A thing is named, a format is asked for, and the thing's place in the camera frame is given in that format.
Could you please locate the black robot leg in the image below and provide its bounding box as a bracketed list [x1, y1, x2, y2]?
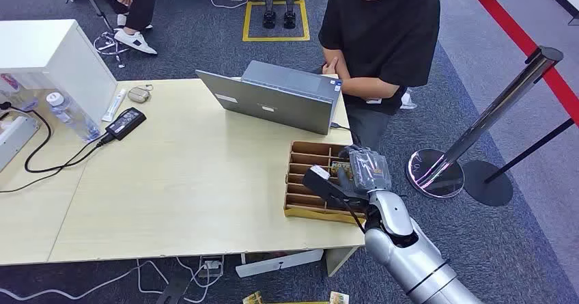
[283, 0, 298, 30]
[263, 0, 277, 30]

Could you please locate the yellow floor tape frame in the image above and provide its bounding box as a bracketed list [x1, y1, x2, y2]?
[242, 0, 311, 43]

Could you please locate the thick black cable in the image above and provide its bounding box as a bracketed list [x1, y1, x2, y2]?
[0, 102, 115, 174]

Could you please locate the cardboard divider box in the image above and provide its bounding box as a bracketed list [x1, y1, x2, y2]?
[283, 141, 367, 225]

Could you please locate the white cable bundle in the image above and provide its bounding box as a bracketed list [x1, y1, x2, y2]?
[0, 256, 225, 304]

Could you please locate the black laptop cable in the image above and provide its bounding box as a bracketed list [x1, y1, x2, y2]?
[330, 122, 363, 146]

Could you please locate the clear water bottle white cap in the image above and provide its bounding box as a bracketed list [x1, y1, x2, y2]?
[46, 92, 101, 143]

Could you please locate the beige earbud case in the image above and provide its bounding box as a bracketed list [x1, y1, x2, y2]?
[127, 87, 151, 104]

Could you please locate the white device box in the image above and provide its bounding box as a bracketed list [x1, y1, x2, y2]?
[0, 115, 41, 172]

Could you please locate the thin black cable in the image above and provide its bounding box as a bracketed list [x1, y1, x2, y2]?
[0, 167, 64, 194]

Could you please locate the wooden table leg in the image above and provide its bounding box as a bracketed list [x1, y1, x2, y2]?
[325, 246, 359, 278]

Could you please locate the grey open laptop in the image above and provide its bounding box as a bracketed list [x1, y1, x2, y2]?
[195, 60, 343, 136]

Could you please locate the black power adapter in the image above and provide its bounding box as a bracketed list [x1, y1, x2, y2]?
[105, 107, 147, 141]

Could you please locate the clear bottle pink label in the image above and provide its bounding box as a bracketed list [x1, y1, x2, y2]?
[0, 72, 40, 112]

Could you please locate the chrome stanchion post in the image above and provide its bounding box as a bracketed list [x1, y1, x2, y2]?
[406, 45, 565, 199]

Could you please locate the white tube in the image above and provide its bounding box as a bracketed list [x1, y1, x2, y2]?
[101, 88, 128, 123]

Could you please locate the red barrier belt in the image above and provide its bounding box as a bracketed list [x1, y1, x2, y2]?
[458, 0, 579, 127]

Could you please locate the white plank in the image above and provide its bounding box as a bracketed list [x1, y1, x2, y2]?
[235, 249, 325, 279]

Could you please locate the person's left hand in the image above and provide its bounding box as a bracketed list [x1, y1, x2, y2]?
[322, 56, 340, 77]

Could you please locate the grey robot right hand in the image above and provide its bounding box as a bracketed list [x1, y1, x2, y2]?
[337, 146, 393, 199]

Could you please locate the white cabinet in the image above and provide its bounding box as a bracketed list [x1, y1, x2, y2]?
[0, 18, 119, 126]

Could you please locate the black stanchion post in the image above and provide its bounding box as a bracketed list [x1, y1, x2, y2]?
[462, 118, 576, 208]

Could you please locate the printed hotel card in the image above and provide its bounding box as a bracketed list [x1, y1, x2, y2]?
[330, 161, 354, 179]

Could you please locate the black wrist camera pale box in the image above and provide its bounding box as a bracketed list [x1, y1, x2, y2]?
[301, 165, 367, 204]

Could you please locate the black flat floor object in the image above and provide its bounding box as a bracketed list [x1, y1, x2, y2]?
[156, 272, 193, 304]

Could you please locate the white power strip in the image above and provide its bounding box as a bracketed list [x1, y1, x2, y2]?
[199, 256, 225, 279]

